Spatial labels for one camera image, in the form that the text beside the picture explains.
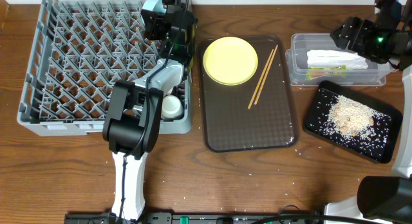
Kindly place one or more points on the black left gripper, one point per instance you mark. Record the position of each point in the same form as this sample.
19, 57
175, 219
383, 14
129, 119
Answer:
154, 25

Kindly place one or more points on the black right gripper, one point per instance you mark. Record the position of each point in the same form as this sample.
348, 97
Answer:
351, 25

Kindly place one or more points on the light blue bowl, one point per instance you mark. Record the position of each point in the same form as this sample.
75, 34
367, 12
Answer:
154, 6

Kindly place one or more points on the yellow plastic plate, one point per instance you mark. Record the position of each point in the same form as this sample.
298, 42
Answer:
230, 61

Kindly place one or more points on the pale green plastic cup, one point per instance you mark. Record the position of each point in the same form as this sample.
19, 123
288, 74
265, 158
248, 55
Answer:
172, 108

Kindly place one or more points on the green snack wrapper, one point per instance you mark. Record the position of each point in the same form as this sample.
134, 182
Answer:
318, 72

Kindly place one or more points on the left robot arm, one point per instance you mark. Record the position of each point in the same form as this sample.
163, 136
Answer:
135, 116

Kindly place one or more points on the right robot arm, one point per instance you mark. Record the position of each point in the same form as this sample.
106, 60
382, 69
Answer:
381, 199

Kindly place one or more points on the clear plastic waste bin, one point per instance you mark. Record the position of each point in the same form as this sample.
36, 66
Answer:
301, 43

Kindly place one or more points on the black waste tray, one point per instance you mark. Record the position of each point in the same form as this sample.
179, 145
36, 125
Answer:
379, 147

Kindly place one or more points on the grey plastic dishwasher rack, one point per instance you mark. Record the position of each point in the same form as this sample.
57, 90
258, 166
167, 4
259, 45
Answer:
79, 51

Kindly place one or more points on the rice and food scraps pile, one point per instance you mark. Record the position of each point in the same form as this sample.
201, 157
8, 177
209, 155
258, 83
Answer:
350, 118

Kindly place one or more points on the wooden chopstick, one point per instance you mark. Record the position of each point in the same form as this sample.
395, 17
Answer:
265, 77
260, 80

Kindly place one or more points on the dark brown serving tray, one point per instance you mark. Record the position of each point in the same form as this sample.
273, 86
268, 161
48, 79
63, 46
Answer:
228, 124

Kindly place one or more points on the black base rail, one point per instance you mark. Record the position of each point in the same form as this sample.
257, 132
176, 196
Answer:
163, 217

